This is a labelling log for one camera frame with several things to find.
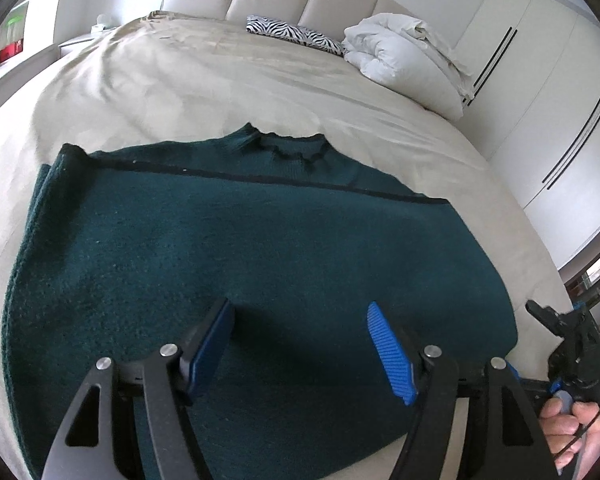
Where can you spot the white folded duvet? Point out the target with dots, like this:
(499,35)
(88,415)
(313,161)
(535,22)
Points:
(405,60)

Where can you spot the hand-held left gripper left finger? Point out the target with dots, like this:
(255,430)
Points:
(212,345)

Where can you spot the red box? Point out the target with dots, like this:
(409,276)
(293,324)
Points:
(11,53)

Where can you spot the beige sheeted bed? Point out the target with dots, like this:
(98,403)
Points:
(205,75)

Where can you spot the white nightstand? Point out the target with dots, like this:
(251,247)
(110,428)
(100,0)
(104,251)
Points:
(80,42)

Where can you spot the tissue box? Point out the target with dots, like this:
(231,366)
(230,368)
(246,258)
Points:
(100,25)

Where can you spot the person's right hand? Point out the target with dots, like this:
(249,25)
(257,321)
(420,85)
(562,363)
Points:
(567,435)

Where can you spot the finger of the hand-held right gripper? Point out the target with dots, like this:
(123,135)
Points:
(547,317)

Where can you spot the dark green knit sweater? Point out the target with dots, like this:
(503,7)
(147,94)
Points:
(230,240)

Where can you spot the white wardrobe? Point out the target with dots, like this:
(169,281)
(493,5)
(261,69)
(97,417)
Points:
(545,60)

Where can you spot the green lidded bottle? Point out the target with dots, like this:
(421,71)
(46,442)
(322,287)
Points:
(12,27)

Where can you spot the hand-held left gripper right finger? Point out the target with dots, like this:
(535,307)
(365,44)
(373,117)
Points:
(390,355)

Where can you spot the brown wooden furniture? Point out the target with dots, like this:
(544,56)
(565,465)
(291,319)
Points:
(597,270)

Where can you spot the zebra print pillow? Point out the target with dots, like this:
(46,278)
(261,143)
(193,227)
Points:
(295,35)

